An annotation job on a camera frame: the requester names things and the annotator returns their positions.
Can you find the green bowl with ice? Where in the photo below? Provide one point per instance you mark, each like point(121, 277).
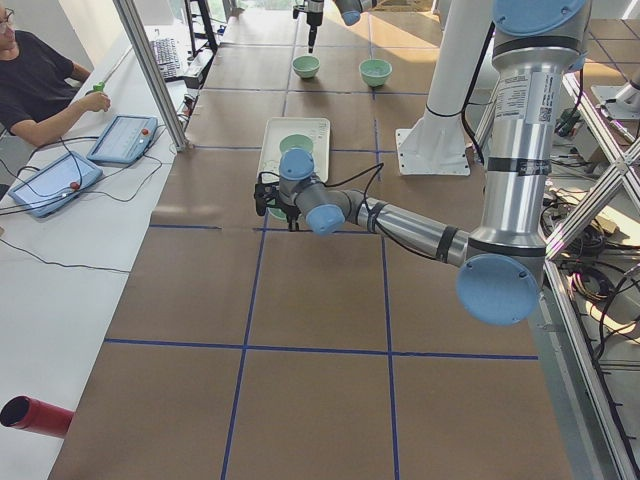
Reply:
point(375, 72)

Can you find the green bowl on tray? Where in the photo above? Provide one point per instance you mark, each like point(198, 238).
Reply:
point(296, 141)

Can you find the cream bear serving tray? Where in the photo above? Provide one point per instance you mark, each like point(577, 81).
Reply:
point(318, 129)

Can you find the black keyboard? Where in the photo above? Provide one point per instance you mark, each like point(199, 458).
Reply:
point(167, 58)

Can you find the blue teach pendant far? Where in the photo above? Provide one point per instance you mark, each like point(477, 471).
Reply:
point(124, 140)

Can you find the blue teach pendant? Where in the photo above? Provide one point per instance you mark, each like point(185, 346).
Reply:
point(124, 140)
point(56, 184)

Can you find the blue teach pendant near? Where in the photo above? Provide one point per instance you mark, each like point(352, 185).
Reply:
point(56, 184)

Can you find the person in black shirt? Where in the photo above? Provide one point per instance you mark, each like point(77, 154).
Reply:
point(38, 104)

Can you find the red cylinder tube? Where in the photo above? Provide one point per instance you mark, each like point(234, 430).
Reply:
point(36, 416)

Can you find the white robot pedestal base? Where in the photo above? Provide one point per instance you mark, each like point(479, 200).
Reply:
point(435, 145)

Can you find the aluminium frame post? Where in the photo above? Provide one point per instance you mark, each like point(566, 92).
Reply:
point(134, 28)

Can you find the green handled stick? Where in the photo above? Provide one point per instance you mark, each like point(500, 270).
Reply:
point(99, 86)

